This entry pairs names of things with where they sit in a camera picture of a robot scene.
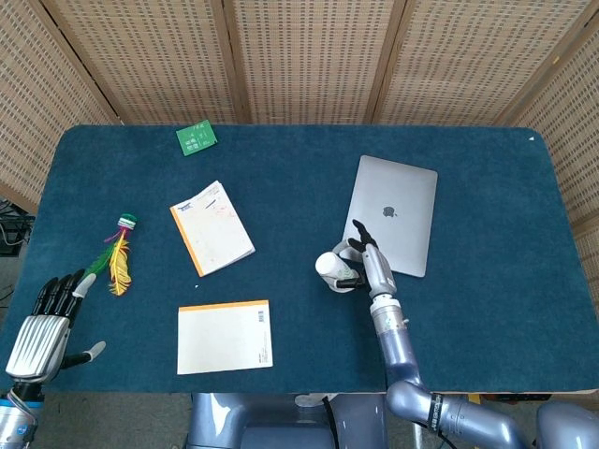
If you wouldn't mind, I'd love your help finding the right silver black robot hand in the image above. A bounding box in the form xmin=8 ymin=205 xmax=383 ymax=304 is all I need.
xmin=330 ymin=218 xmax=398 ymax=300

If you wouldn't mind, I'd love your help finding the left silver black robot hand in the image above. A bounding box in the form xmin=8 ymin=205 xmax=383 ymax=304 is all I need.
xmin=5 ymin=269 xmax=108 ymax=384

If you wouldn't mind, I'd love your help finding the white paper cup green print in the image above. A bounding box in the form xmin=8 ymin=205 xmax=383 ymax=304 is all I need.
xmin=314 ymin=251 xmax=354 ymax=292

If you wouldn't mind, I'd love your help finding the grey closed laptop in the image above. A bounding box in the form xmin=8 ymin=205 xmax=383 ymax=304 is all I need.
xmin=340 ymin=154 xmax=439 ymax=279

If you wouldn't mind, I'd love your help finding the colourful feather shuttlecock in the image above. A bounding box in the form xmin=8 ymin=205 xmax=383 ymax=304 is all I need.
xmin=80 ymin=213 xmax=139 ymax=297

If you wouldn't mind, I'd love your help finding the blue felt table cover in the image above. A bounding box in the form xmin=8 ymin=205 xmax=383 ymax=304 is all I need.
xmin=0 ymin=123 xmax=592 ymax=395

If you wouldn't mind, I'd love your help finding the worn notebook orange spine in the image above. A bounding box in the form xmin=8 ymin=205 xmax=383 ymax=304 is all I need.
xmin=168 ymin=180 xmax=256 ymax=278

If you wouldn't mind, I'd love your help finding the large notepad orange strip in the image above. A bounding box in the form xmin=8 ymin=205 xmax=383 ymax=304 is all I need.
xmin=176 ymin=299 xmax=274 ymax=376

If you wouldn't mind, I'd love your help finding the blue-grey robot torso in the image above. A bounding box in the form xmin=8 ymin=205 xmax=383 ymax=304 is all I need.
xmin=186 ymin=392 xmax=389 ymax=449

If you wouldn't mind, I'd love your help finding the green printed card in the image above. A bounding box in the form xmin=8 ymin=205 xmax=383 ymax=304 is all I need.
xmin=175 ymin=120 xmax=218 ymax=156

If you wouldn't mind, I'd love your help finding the black cables and equipment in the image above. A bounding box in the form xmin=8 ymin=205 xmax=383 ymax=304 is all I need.
xmin=0 ymin=198 xmax=35 ymax=256

